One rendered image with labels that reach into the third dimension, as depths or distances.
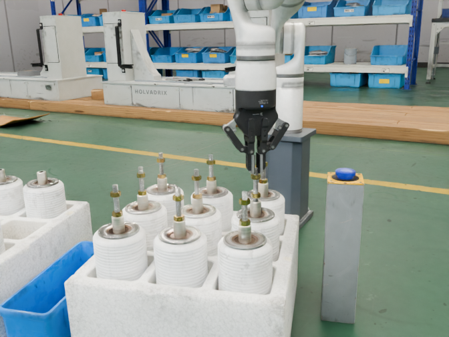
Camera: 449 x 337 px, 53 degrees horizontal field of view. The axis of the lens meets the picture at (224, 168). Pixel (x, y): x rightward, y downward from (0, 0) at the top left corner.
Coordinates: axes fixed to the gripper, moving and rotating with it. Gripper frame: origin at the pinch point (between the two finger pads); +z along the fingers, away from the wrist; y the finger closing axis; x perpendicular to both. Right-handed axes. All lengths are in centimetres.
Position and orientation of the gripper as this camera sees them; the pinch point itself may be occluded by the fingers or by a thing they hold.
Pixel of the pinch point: (255, 162)
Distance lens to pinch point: 87.0
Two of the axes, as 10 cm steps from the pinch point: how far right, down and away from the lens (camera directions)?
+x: -2.3, -2.7, 9.3
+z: 0.2, 9.6, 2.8
